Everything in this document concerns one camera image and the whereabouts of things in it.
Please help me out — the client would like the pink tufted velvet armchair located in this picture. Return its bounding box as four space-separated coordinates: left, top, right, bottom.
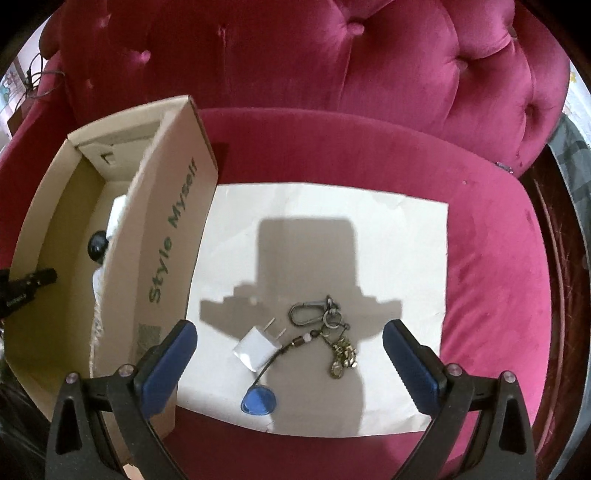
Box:
0 0 578 480

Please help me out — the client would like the black dome-topped cylinder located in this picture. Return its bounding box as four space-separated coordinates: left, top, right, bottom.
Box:
88 233 111 264

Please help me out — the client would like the keychain with blue tag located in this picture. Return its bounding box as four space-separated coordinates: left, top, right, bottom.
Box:
240 295 359 419

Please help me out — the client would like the pastel cartoon printed sheet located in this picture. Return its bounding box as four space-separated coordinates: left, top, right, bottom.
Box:
0 59 29 136

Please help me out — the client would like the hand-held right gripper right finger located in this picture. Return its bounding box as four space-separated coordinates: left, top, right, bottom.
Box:
382 318 539 480

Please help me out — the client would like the cardboard box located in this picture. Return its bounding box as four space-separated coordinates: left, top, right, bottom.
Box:
8 95 219 444

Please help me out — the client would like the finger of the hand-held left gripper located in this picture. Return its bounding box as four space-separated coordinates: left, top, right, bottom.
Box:
0 267 58 320

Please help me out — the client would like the white charger plug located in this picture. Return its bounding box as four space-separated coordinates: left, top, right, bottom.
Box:
232 317 286 373

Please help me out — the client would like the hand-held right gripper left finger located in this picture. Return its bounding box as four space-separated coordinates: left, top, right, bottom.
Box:
44 319 198 480

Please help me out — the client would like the thin black cable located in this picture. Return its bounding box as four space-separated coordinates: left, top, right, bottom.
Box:
25 50 66 100

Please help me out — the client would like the grey cloth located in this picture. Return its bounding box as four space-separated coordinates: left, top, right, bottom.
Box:
547 114 591 241

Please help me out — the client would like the white paper sheet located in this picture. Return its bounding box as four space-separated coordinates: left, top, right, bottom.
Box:
177 182 451 437

